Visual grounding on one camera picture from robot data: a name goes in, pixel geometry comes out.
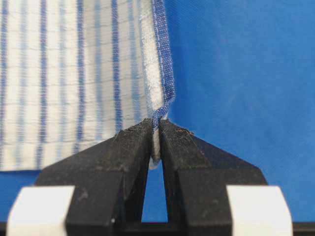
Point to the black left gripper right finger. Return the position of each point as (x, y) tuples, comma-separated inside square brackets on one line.
[(214, 193)]

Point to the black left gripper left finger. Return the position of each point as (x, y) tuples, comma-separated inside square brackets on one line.
[(96, 192)]

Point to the white blue-striped towel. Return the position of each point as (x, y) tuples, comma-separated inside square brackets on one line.
[(74, 73)]

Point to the blue table cloth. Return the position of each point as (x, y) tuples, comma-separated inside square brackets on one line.
[(244, 80)]

